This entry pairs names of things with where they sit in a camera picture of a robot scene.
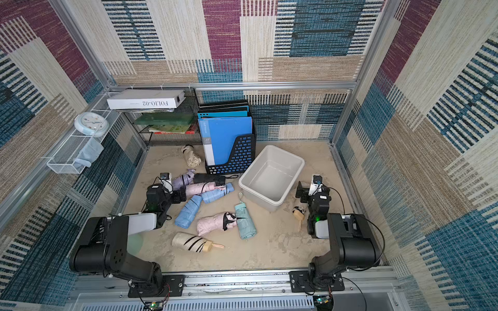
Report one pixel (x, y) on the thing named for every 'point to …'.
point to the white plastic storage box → (271, 176)
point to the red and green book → (172, 129)
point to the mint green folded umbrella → (247, 229)
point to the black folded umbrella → (203, 177)
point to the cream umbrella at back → (192, 159)
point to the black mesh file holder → (243, 156)
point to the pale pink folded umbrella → (200, 188)
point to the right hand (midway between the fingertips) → (312, 180)
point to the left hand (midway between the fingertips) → (174, 186)
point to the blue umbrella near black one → (218, 193)
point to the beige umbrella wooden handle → (299, 216)
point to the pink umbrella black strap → (224, 221)
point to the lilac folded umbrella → (183, 179)
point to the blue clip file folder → (219, 135)
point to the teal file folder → (241, 111)
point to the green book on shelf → (165, 118)
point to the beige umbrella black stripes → (192, 242)
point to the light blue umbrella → (186, 214)
